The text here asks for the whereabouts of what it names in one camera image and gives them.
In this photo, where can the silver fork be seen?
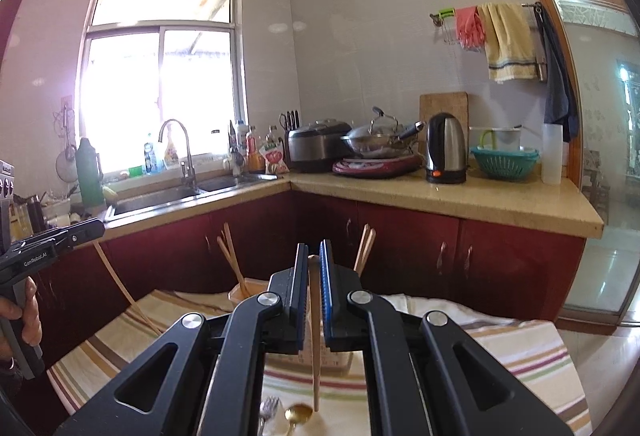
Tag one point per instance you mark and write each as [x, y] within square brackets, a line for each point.
[270, 408]

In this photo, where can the tall steel faucet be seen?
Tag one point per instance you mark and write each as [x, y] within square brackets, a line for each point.
[187, 166]

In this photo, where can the steel rice cooker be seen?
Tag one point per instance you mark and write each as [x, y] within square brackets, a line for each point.
[315, 146]

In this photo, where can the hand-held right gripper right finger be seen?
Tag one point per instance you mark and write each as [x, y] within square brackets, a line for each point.
[326, 296]

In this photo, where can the hanging metal skimmer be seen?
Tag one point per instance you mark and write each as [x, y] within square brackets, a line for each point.
[65, 166]

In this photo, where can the steel wok with lid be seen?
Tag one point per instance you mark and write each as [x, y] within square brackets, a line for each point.
[375, 139]

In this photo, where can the green thermos flask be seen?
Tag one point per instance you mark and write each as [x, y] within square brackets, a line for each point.
[90, 176]

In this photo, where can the white plastic cup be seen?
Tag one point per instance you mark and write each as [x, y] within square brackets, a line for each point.
[552, 156]

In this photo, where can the small green cup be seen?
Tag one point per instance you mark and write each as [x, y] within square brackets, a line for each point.
[136, 171]

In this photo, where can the yellow towel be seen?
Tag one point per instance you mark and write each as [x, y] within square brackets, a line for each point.
[510, 44]

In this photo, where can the wooden cutting board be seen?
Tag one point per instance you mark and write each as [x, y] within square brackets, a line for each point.
[442, 101]

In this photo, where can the gold spoon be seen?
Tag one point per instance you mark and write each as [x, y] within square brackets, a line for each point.
[298, 413]

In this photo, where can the red seasoning packet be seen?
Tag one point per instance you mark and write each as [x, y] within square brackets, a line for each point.
[274, 161]

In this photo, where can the steel electric kettle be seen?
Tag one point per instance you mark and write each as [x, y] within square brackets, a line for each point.
[446, 146]

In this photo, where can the black knife block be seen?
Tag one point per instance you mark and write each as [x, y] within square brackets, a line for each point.
[289, 126]

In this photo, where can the white spray bottle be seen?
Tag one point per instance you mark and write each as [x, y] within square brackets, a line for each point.
[171, 154]

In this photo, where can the beige kitchen countertop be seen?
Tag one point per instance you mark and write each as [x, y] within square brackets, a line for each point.
[475, 203]

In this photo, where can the pink rubber gloves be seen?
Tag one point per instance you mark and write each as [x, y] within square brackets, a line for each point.
[470, 29]

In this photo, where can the kitchen window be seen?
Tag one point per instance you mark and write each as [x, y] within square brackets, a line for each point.
[160, 81]

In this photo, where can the dark maroon bottle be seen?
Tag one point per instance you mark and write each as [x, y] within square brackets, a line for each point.
[36, 216]

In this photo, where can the red induction cooker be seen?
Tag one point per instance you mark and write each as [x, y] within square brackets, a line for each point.
[375, 167]

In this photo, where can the steel kitchen sink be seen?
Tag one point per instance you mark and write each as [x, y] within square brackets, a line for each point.
[160, 198]

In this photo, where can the wooden framed glass door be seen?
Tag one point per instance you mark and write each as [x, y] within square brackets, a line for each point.
[610, 166]

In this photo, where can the green peeler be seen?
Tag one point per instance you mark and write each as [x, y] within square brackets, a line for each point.
[446, 13]

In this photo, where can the dark blue cloth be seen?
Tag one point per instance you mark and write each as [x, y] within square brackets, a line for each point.
[557, 91]

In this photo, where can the beige perforated utensil holder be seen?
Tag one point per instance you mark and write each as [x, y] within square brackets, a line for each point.
[252, 293]

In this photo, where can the orange oil bottle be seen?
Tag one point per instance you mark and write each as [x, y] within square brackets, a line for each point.
[255, 156]

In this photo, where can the small steel faucet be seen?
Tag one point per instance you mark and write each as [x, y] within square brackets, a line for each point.
[235, 156]

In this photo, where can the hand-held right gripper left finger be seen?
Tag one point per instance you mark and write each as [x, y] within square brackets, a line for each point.
[301, 326]

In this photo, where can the blue label bottle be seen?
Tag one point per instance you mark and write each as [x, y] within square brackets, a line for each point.
[149, 159]

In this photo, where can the person's left hand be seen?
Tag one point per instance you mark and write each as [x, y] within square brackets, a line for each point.
[32, 316]

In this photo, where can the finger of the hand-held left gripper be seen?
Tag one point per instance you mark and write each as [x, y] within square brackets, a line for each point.
[80, 233]

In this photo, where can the red kitchen cabinet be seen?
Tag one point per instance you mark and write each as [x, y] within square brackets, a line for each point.
[500, 266]

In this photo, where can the striped tablecloth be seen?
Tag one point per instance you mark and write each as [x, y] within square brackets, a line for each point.
[500, 356]

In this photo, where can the metal towel rack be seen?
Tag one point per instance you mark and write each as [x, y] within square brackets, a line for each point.
[442, 22]

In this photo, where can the green plastic colander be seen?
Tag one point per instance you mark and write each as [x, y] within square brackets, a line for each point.
[505, 165]

